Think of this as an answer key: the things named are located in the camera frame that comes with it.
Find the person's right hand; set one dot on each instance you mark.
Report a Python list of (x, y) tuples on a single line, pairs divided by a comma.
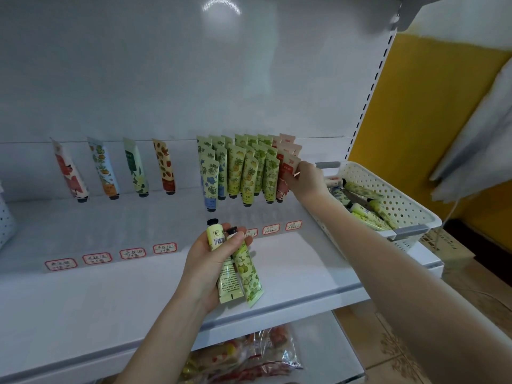
[(312, 184)]

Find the person's left hand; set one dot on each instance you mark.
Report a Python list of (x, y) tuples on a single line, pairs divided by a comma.
[(204, 272)]

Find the yellow-green white-label hand cream tube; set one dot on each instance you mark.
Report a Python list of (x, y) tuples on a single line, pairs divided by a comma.
[(230, 285)]

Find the red white hand cream tube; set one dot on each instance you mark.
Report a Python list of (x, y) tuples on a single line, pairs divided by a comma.
[(286, 170)]

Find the light green floral hand cream tube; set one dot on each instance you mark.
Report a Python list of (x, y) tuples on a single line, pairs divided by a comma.
[(250, 277)]

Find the pile of green hand cream tubes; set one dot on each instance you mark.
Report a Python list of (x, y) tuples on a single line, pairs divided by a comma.
[(364, 213)]

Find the white perforated plastic basket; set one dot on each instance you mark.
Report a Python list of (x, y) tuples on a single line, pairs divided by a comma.
[(400, 202), (6, 220)]

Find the white metal shelf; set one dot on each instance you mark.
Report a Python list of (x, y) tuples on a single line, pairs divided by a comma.
[(120, 304)]

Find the row of hand cream tubes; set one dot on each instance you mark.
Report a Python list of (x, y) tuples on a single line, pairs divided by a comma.
[(164, 164)]

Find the person's right forearm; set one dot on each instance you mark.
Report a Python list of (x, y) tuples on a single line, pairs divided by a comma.
[(416, 296)]

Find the person's left forearm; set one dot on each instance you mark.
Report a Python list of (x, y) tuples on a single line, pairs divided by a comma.
[(164, 344)]

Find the pile of snack packets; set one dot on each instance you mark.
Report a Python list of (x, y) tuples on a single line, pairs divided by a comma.
[(240, 356)]

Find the clear divider tray with labels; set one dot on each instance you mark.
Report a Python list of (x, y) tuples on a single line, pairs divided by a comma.
[(61, 264)]

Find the small brown cardboard box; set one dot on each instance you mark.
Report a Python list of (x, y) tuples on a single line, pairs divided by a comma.
[(448, 245)]

